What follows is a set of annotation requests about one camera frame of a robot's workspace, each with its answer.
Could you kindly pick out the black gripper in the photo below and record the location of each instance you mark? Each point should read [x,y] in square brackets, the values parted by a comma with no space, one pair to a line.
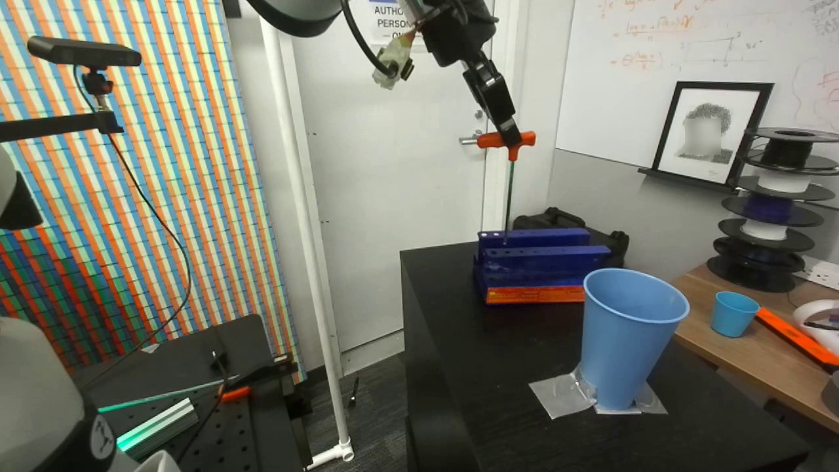
[490,92]

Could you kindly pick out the orange T-handle hex tool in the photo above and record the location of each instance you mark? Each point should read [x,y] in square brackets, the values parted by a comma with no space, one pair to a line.
[492,140]

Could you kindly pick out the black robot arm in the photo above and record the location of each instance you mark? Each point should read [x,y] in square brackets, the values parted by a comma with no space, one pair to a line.
[385,31]

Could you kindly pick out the blue tool holder block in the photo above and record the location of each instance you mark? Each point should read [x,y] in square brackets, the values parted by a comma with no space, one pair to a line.
[534,265]

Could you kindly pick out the large blue plastic cup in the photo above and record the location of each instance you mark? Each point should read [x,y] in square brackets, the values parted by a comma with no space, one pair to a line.
[625,328]

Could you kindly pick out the small blue cup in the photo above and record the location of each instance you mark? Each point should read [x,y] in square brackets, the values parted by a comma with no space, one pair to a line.
[732,313]

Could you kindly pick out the white whiteboard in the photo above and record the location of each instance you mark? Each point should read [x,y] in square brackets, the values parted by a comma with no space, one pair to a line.
[626,55]

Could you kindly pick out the black bag behind block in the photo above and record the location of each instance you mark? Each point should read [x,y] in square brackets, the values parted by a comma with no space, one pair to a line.
[616,241]

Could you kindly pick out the black framed picture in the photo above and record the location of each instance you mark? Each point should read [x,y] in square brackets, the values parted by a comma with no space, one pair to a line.
[707,127]

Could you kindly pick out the stack of filament spools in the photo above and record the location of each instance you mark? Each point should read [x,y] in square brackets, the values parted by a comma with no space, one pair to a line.
[769,212]

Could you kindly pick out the black breadboard side table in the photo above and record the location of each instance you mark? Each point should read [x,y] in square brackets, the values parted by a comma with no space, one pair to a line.
[233,384]

